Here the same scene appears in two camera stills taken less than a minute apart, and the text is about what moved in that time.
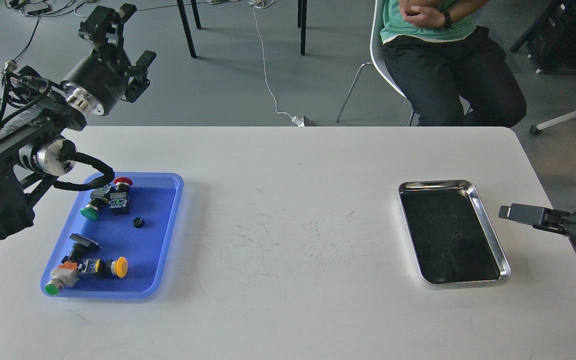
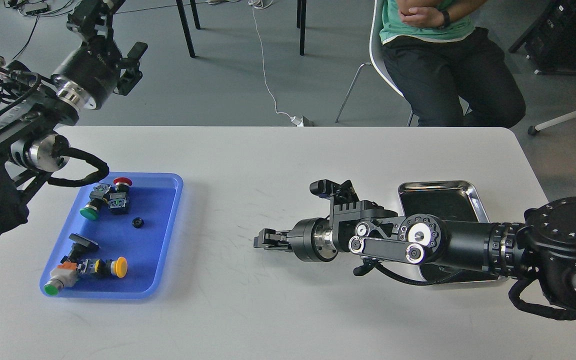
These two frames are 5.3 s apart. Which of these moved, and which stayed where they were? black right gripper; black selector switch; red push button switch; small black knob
Moved: black right gripper
Stayed: red push button switch; small black knob; black selector switch
